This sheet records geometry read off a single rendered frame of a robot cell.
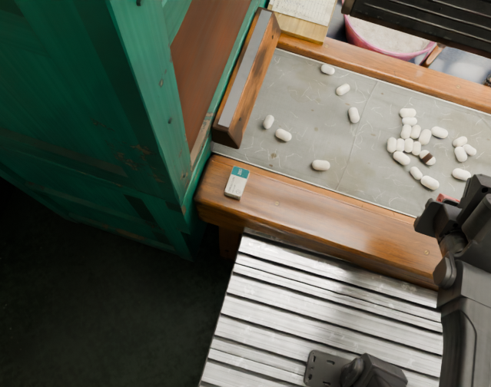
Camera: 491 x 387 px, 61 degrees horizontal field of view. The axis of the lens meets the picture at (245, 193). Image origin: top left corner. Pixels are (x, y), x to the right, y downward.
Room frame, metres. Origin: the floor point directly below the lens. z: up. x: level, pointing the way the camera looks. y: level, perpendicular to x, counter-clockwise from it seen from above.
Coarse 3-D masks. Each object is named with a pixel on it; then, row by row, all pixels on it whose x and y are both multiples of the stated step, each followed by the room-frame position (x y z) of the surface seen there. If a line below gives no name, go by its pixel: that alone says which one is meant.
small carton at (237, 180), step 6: (234, 168) 0.30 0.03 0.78; (240, 168) 0.30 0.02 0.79; (234, 174) 0.28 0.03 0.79; (240, 174) 0.29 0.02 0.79; (246, 174) 0.29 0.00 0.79; (228, 180) 0.27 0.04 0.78; (234, 180) 0.27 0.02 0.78; (240, 180) 0.27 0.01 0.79; (246, 180) 0.28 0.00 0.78; (228, 186) 0.26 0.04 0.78; (234, 186) 0.26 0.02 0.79; (240, 186) 0.26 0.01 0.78; (228, 192) 0.25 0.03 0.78; (234, 192) 0.25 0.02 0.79; (240, 192) 0.25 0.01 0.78; (240, 198) 0.24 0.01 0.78
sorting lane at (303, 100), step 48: (288, 96) 0.51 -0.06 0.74; (336, 96) 0.53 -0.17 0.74; (384, 96) 0.55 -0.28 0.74; (432, 96) 0.58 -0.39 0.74; (288, 144) 0.39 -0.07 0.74; (336, 144) 0.41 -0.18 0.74; (384, 144) 0.43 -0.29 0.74; (432, 144) 0.45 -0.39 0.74; (480, 144) 0.47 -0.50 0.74; (336, 192) 0.30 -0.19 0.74; (384, 192) 0.32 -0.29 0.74; (432, 192) 0.34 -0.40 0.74
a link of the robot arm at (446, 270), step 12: (480, 204) 0.22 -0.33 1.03; (480, 216) 0.20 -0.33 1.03; (468, 228) 0.18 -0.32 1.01; (480, 228) 0.18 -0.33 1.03; (480, 240) 0.16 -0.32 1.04; (468, 252) 0.15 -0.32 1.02; (480, 252) 0.15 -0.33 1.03; (444, 264) 0.13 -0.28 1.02; (480, 264) 0.14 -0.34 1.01; (444, 276) 0.11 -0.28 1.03; (444, 288) 0.09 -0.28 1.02
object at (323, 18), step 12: (276, 0) 0.73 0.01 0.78; (288, 0) 0.74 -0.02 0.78; (300, 0) 0.74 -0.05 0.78; (312, 0) 0.75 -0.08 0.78; (324, 0) 0.76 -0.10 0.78; (288, 12) 0.70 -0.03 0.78; (300, 12) 0.71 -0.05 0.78; (312, 12) 0.72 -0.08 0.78; (324, 12) 0.72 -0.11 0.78; (324, 24) 0.69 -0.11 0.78
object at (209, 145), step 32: (0, 160) 0.27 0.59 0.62; (32, 160) 0.23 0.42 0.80; (32, 192) 0.26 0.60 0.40; (64, 192) 0.26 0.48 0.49; (96, 192) 0.24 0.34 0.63; (128, 192) 0.20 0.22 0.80; (192, 192) 0.24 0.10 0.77; (96, 224) 0.25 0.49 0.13; (128, 224) 0.24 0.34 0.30; (160, 224) 0.20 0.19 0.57; (192, 224) 0.20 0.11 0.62; (192, 256) 0.19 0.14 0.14
